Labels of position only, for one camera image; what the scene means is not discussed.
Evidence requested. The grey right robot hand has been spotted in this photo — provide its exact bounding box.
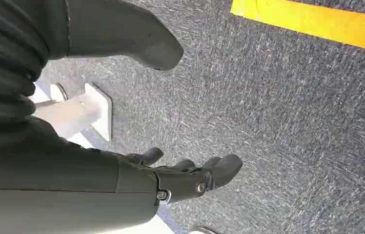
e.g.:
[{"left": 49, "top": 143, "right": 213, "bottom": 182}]
[{"left": 0, "top": 0, "right": 243, "bottom": 234}]

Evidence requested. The white flat plate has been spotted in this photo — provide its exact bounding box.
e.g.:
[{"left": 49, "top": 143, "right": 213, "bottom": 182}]
[{"left": 103, "top": 214, "right": 177, "bottom": 234}]

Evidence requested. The ribbed grey right arm sleeve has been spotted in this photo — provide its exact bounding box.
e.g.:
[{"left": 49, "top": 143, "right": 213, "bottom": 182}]
[{"left": 0, "top": 0, "right": 71, "bottom": 134}]

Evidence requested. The yellow tape strip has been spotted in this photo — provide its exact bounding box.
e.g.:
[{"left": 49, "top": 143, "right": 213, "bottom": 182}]
[{"left": 230, "top": 0, "right": 365, "bottom": 55}]

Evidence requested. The silver metal ring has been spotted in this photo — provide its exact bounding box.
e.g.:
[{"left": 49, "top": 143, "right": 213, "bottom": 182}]
[{"left": 188, "top": 226, "right": 218, "bottom": 234}]

